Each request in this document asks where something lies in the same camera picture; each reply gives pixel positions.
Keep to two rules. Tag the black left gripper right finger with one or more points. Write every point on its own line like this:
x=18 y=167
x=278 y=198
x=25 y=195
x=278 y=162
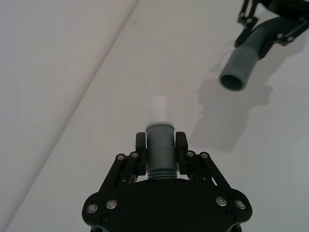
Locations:
x=181 y=154

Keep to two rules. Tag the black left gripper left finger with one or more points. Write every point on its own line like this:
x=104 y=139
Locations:
x=140 y=154

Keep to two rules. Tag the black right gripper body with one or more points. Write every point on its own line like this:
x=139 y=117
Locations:
x=287 y=7

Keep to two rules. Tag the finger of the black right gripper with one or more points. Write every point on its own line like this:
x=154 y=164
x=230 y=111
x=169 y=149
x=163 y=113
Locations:
x=245 y=19
x=288 y=36

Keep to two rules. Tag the grey threaded connector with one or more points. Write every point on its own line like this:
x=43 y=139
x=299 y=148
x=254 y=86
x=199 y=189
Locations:
x=160 y=149

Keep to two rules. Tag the white table cloth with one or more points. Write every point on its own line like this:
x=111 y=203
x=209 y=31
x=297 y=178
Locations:
x=173 y=60

